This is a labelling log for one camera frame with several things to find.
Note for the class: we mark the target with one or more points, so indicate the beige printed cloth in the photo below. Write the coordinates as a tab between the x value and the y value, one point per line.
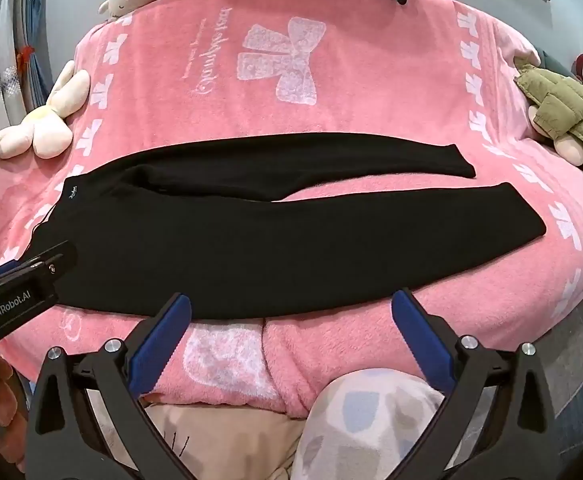
221	440

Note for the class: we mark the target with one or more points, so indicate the olive green padded jacket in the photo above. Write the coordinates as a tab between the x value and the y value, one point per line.
561	105

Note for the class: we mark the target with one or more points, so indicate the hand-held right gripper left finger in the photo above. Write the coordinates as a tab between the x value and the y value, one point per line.
164	340

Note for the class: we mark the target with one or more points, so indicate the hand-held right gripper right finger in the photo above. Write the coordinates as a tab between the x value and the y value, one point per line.
421	340

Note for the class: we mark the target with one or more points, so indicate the grey checked bed sheet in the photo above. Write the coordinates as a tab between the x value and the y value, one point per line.
576	350

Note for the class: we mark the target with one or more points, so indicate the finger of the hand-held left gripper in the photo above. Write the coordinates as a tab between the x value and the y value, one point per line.
46	260

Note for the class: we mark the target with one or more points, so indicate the red curtain ornament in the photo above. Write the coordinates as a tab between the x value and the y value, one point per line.
26	53

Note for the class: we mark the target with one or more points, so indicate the black pants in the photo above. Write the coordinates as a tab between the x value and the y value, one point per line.
271	250

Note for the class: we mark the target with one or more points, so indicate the cream flower plush toy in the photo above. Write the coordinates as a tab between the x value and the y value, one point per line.
46	130

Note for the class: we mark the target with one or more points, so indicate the person's left hand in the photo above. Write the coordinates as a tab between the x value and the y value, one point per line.
8	400

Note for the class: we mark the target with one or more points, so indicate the dark green pillow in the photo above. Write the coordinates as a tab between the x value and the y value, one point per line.
556	65

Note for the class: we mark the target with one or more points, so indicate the pink printed blanket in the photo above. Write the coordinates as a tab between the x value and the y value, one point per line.
371	125

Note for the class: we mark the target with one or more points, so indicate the person's patterned pajama leg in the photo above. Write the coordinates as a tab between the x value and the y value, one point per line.
371	420

